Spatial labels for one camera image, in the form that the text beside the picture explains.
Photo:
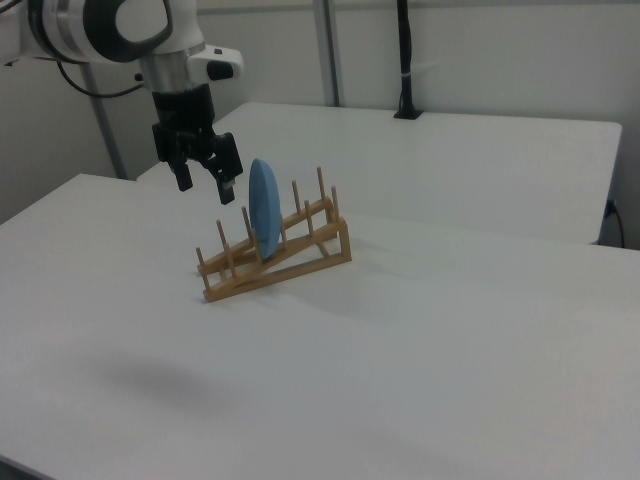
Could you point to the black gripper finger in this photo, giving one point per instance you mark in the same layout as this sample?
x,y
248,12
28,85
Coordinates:
x,y
227,165
181,176

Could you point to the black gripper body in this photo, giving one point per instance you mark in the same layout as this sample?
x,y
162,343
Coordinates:
x,y
182,112

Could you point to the blue round plate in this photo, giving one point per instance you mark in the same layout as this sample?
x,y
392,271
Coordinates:
x,y
264,210

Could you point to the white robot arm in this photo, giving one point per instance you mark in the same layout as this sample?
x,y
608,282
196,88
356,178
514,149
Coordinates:
x,y
75,25

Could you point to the wooden plate rack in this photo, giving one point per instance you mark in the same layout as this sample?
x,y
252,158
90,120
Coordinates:
x,y
280,272

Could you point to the black pole with white band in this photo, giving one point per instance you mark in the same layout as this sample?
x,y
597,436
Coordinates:
x,y
406,55

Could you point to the grey metal partition post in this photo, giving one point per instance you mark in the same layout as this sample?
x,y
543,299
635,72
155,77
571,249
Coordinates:
x,y
330,50
104,125

